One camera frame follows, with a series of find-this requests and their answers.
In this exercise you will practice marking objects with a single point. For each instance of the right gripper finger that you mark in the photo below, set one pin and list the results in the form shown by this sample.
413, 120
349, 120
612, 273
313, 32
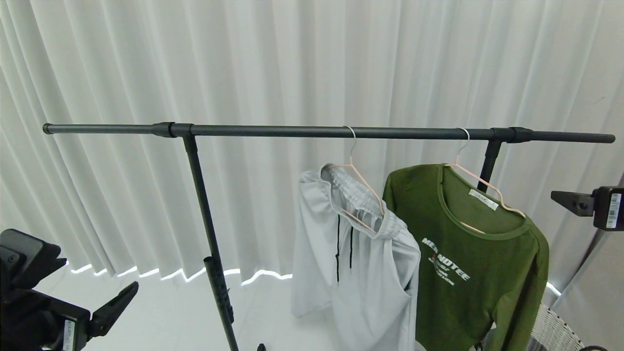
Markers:
577, 202

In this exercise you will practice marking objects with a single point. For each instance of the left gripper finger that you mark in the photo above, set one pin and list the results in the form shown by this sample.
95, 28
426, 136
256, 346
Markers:
48, 274
114, 309

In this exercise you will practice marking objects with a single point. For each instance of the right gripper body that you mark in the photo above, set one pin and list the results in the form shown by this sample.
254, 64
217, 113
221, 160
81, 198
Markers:
602, 209

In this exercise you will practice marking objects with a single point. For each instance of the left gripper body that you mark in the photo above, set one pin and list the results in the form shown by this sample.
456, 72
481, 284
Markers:
39, 321

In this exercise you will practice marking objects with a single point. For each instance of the pink clothes hanger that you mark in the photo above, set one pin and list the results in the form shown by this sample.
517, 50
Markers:
490, 187
352, 165

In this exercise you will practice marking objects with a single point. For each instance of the green garment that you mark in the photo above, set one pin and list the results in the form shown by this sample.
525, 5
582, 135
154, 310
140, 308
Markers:
468, 302

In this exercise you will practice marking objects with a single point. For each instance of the pale grey shorts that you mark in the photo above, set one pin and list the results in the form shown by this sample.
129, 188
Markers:
370, 292

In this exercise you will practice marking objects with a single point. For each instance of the white laundry basket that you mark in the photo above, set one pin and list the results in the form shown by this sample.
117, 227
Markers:
551, 331

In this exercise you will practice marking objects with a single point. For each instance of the black clothes rack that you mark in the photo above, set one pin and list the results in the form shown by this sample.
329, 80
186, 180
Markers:
292, 131

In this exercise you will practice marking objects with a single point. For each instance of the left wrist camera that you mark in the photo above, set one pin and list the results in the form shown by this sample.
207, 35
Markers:
19, 248

